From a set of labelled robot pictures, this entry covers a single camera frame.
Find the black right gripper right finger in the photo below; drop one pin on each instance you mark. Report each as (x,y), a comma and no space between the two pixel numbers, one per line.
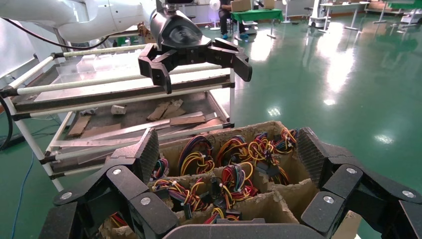
(343,179)

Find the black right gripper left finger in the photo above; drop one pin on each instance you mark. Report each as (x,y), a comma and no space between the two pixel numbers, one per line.
(132,184)

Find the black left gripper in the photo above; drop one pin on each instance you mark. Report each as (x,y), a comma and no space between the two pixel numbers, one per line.
(178,33)

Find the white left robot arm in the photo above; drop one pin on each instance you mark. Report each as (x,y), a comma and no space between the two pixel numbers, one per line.
(99,16)

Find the brown cardboard scrap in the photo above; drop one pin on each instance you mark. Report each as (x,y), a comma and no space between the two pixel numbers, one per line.
(79,126)
(102,130)
(165,110)
(188,120)

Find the brown pulp divider box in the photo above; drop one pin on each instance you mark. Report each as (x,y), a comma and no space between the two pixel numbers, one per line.
(290,198)

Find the long grey metal strips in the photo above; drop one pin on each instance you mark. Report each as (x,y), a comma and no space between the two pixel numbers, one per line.
(145,127)

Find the seated person in background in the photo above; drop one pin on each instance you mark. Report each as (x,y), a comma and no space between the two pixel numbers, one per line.
(225,13)

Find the white standing fan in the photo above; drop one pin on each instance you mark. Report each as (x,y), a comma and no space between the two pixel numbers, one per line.
(215,5)

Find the cardboard box on table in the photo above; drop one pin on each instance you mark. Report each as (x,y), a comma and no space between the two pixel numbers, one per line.
(240,5)

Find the white paper cup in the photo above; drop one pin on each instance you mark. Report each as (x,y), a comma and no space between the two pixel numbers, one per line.
(118,109)

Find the green cloth covered table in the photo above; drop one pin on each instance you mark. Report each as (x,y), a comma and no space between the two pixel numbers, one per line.
(405,5)
(257,14)

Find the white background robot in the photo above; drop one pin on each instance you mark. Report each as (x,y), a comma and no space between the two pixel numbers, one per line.
(318,13)

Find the long white work table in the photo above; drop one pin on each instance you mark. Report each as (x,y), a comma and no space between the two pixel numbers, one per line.
(343,4)

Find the white pipe frame rack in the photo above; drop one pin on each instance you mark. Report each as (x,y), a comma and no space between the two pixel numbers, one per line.
(82,83)

